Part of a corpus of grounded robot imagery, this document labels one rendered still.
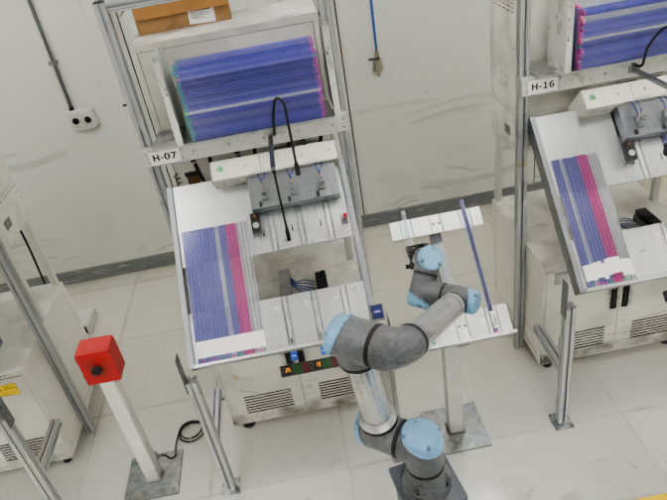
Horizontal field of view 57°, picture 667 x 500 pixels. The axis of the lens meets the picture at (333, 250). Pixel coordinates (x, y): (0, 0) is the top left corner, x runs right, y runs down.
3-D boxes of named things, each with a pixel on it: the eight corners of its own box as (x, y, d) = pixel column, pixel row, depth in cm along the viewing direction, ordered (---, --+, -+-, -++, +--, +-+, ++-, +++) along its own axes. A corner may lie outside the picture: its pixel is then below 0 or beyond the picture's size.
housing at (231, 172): (338, 172, 247) (338, 157, 233) (218, 194, 246) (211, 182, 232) (335, 154, 249) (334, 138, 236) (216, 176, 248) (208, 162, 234)
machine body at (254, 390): (383, 406, 288) (368, 302, 255) (236, 436, 287) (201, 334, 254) (361, 320, 343) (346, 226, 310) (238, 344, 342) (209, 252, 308)
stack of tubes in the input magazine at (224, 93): (328, 116, 226) (316, 43, 211) (191, 142, 225) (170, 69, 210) (324, 105, 236) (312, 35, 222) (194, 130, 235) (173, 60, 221)
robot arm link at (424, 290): (434, 312, 183) (443, 276, 183) (400, 303, 189) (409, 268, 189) (443, 313, 189) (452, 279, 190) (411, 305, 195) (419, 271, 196)
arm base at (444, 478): (461, 493, 183) (459, 472, 177) (413, 511, 180) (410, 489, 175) (439, 454, 195) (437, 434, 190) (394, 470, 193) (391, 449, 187)
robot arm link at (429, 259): (416, 269, 185) (422, 242, 185) (410, 269, 196) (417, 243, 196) (441, 276, 185) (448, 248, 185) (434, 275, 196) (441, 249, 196)
